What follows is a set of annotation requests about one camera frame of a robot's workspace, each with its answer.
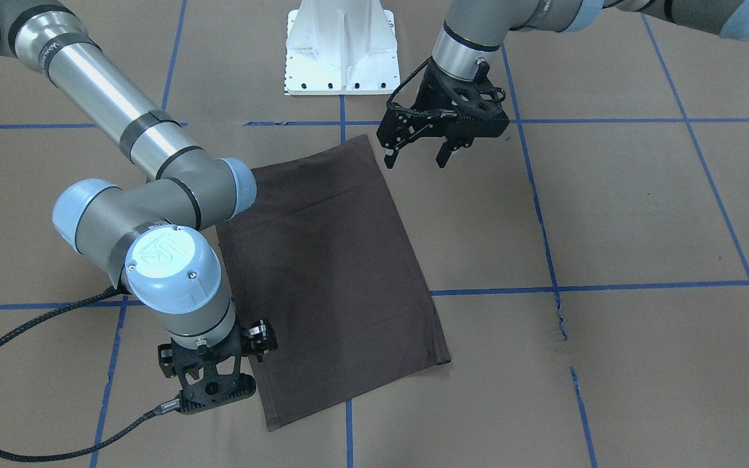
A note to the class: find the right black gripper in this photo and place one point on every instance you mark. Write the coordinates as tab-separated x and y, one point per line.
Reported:
262	337

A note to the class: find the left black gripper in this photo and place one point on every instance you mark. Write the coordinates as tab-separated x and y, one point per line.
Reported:
428	97

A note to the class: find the brown t-shirt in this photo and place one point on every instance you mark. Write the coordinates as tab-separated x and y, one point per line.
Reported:
324	257

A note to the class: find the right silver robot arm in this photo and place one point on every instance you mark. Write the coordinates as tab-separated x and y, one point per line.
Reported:
148	239

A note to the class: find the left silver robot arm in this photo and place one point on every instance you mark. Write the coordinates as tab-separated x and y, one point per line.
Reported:
475	30

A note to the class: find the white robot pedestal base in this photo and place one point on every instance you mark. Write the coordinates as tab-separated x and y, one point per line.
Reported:
340	48

